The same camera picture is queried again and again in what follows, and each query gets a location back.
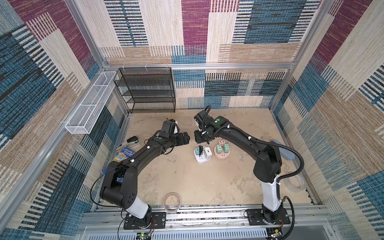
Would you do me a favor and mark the clear coiled cable ring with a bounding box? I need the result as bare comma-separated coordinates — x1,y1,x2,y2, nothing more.
163,192,182,214

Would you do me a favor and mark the black grey stapler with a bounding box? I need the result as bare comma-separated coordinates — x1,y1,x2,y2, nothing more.
116,136,140,152

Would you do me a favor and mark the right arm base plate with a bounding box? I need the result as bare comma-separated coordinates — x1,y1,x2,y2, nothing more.
245,208,291,226

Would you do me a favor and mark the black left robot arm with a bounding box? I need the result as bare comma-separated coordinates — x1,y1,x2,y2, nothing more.
100,119,190,228

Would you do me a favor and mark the white wire mesh basket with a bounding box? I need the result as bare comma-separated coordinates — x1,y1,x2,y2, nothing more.
65,72,117,135

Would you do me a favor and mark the white square power strip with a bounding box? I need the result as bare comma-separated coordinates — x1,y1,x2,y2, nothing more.
194,146,212,164

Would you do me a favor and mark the black wire shelf rack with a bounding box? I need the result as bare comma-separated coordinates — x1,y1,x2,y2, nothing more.
115,67,176,114

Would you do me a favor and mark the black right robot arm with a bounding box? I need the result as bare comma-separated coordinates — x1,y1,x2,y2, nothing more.
194,105,305,225

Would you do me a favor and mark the pink round power strip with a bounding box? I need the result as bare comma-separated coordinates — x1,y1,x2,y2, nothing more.
214,145,231,160

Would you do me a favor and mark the white charger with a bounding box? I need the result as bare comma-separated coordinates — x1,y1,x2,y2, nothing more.
203,148,212,160

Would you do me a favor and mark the blue grey glasses case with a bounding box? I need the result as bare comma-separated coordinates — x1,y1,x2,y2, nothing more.
272,140,296,161

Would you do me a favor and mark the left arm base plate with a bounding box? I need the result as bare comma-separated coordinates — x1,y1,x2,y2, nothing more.
123,212,167,230

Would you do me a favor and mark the blue illustrated book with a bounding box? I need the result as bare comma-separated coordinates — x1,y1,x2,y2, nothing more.
102,147,136,183

